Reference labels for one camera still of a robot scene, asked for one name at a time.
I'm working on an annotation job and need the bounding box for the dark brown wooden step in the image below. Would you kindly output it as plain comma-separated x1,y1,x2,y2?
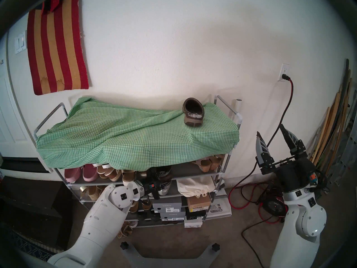
0,175,73,251

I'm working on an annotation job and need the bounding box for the black shoe box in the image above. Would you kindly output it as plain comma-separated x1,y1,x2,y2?
185,211,207,221

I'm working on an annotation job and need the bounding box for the tan strappy sandal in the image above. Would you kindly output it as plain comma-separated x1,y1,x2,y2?
119,223,133,238

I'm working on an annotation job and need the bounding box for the green gingham cloth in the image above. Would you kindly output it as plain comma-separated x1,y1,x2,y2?
36,97,240,171

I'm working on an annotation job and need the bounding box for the wooden sticks bundle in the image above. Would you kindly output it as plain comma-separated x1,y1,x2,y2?
324,58,351,173

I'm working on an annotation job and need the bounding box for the flat white printed box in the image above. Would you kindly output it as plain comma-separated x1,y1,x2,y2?
208,195,232,218

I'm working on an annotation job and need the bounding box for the grey metal shoe rack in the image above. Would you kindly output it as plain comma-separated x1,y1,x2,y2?
33,95,243,229

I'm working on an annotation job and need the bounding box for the white panel door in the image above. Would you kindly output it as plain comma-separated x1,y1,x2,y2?
0,36,38,159

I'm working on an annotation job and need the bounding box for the brown cardboard shoe box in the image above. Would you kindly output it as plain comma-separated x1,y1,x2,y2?
186,193,212,212

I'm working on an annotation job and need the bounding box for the red black power cord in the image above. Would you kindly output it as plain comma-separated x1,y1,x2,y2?
229,74,294,224

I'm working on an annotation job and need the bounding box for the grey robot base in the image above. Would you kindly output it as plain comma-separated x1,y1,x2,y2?
120,242,221,268

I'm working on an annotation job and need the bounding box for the black doorstep strip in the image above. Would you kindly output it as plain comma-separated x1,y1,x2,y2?
0,157,52,174

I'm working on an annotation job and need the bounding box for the woven jute shoe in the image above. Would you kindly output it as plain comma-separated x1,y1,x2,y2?
79,186,97,201
89,186,108,201

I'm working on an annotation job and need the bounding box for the pale wooden slat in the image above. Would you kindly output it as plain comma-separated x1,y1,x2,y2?
315,84,343,173
310,106,332,170

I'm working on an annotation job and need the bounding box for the dark blue patterned rug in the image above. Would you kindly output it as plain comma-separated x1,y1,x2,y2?
0,228,66,261

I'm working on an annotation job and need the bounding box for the red tan striped flag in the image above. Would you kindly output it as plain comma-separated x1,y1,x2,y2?
27,0,90,95

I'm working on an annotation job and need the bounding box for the brown suede clog shoe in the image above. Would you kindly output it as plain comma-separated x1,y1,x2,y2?
183,98,205,127
156,166,172,185

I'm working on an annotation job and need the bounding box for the small grey shoe box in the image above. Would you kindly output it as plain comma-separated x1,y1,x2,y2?
160,212,186,222

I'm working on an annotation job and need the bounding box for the black cable reel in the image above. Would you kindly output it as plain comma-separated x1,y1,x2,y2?
262,196,288,219

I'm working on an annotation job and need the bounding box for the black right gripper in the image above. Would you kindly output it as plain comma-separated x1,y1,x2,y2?
255,124,317,193

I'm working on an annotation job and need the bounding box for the black floor cable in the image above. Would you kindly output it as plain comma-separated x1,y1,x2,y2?
241,214,283,268

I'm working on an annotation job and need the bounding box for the white platform espadrille shoe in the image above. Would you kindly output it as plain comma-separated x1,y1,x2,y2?
122,170,137,187

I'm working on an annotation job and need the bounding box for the large grey shoe box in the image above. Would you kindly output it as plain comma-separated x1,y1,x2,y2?
153,197,182,213

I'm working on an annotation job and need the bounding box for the white light switch plate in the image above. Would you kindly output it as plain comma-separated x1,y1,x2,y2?
15,32,27,54

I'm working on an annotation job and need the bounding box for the tan cork sandal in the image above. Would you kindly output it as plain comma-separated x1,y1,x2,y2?
209,155,224,170
195,159,211,173

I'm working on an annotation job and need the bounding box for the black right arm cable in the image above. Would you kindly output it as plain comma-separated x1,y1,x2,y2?
315,170,331,197

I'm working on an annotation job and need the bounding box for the white wall outlet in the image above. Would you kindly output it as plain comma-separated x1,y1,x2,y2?
278,63,290,82

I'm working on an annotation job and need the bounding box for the cream cloth drawstring bag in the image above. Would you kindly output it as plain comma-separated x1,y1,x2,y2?
176,177,216,198

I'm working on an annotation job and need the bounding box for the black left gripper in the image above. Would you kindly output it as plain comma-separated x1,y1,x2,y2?
140,171,161,200

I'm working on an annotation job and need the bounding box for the grey aluminium ladder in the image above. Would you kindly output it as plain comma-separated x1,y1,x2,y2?
325,122,357,194

